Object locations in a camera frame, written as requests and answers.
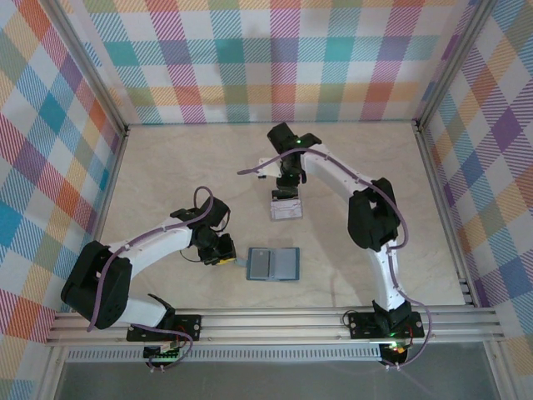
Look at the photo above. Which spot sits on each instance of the pale pink credit card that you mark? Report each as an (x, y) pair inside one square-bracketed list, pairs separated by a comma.
[(287, 210)]

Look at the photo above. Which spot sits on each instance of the teal leather card holder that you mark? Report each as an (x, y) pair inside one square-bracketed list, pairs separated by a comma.
[(287, 264)]

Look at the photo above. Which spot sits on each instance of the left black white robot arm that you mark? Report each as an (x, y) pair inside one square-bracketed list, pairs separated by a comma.
[(96, 287)]

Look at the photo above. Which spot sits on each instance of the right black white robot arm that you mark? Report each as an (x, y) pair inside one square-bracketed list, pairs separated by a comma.
[(370, 216)]

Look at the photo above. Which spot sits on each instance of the grey card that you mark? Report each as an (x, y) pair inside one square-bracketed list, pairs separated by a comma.
[(260, 266)]

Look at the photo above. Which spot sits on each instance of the circuit board with green lights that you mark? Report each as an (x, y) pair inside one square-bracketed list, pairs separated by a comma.
[(162, 354)]

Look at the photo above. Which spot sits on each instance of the circuit board with orange part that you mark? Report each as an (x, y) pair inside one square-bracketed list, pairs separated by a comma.
[(395, 352)]

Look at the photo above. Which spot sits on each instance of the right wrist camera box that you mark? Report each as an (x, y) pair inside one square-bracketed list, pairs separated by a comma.
[(270, 167)]

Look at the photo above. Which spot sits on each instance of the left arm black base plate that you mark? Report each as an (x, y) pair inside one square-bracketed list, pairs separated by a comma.
[(187, 329)]

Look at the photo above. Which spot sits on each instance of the aluminium mounting rail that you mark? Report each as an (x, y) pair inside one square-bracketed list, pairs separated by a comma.
[(270, 325)]

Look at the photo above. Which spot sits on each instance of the aluminium side frame rail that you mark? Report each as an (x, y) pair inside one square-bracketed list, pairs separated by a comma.
[(105, 208), (437, 187)]

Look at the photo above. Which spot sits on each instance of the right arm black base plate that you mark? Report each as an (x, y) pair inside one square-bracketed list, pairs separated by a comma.
[(362, 327)]

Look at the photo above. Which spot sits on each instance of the aluminium upright frame post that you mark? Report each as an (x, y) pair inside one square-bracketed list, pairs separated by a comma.
[(95, 71), (454, 62)]

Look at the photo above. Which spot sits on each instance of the aluminium frame leg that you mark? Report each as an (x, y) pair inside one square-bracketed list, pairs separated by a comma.
[(49, 375), (499, 373)]

